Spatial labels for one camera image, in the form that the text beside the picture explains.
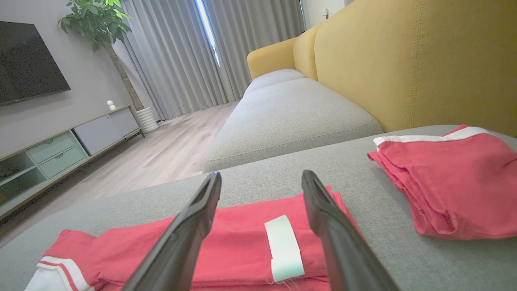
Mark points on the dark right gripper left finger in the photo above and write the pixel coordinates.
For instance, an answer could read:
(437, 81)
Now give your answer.
(181, 246)

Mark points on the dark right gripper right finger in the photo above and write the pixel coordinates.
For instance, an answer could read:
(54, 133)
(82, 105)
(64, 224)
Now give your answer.
(343, 250)

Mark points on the red basketball jersey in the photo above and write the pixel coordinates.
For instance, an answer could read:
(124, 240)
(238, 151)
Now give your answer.
(242, 258)

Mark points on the red shorts with white trim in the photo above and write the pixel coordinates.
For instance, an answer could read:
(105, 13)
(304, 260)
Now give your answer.
(464, 186)

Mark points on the large grey sofa seat cushion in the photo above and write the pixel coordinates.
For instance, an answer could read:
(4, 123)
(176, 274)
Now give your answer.
(444, 266)

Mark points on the white ribbed plant pot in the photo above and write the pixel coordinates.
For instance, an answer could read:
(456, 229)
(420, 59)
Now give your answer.
(147, 120)

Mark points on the grey green television cabinet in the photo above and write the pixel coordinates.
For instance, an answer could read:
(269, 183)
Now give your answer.
(101, 131)

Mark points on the small white figurine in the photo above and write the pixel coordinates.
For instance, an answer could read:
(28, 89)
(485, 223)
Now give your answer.
(111, 106)

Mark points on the grey curtain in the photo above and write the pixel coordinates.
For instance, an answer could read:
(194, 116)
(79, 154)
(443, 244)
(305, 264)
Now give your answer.
(169, 60)
(258, 32)

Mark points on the narrow yellow sofa backrest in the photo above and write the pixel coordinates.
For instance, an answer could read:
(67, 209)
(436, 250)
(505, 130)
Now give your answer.
(305, 52)

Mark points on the wide yellow sofa backrest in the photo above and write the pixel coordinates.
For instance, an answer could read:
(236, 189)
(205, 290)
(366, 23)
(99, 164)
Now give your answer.
(424, 60)

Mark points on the yellow sofa armrest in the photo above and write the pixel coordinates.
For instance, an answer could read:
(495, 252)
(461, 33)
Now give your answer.
(270, 54)

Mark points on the black flat television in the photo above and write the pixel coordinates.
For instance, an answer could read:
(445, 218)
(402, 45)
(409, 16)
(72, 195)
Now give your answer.
(28, 64)

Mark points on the green indoor tree plant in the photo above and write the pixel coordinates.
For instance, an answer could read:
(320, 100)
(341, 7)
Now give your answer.
(97, 20)

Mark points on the white wall switch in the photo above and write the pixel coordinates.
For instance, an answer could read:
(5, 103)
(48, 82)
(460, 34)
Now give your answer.
(325, 12)

